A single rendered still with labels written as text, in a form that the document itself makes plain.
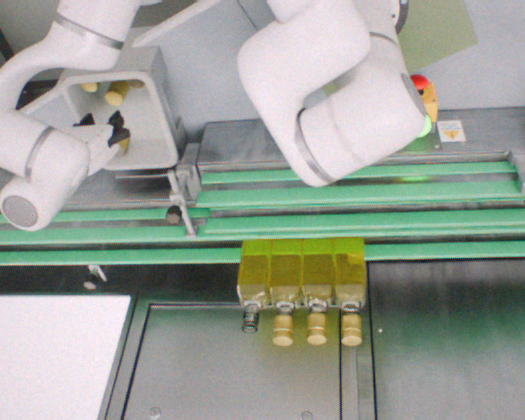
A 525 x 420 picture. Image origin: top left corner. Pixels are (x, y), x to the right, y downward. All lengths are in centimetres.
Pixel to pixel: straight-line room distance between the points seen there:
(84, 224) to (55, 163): 47
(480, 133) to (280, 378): 59
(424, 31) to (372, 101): 33
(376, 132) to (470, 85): 49
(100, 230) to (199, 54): 41
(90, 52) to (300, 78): 24
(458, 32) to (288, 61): 38
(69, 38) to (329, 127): 31
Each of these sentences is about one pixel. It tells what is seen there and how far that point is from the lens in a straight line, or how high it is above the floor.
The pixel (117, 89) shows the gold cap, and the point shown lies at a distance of 102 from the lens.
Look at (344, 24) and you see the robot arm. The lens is 59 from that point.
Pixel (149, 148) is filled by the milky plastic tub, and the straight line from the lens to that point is 111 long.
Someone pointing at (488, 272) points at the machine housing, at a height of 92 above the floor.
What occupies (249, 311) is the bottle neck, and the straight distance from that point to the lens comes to 93.
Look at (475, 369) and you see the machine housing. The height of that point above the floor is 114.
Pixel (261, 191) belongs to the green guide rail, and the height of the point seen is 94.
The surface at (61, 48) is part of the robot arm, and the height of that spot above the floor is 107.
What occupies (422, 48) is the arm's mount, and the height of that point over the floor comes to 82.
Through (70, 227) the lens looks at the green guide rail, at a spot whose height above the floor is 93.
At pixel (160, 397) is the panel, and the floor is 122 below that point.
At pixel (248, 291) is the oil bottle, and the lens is 94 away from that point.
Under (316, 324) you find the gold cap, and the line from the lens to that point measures 90.
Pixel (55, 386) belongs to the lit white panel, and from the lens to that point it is 115.
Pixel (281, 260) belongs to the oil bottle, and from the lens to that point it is 97.
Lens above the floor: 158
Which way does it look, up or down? 42 degrees down
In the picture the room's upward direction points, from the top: 175 degrees counter-clockwise
